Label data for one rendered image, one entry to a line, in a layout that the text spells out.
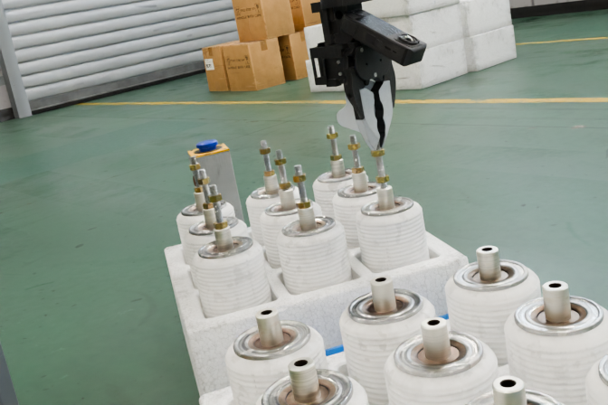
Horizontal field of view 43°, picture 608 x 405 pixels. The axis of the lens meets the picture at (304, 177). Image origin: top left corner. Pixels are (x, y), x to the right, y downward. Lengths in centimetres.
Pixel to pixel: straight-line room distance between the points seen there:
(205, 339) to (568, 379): 48
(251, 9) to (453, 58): 157
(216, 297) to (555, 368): 49
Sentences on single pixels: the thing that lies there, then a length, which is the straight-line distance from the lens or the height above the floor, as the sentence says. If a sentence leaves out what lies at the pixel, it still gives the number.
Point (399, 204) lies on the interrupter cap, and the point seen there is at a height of 25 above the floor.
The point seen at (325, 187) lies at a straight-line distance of 128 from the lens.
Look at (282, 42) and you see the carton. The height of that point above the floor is 25.
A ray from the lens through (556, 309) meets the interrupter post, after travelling 71.
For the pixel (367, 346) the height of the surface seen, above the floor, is 23.
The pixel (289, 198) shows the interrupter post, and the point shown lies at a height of 27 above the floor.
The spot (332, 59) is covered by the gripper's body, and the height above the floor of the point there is 47.
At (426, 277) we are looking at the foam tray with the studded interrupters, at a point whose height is 17.
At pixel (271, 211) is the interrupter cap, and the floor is 25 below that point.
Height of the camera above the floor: 57
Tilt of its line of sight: 14 degrees down
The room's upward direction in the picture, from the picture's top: 10 degrees counter-clockwise
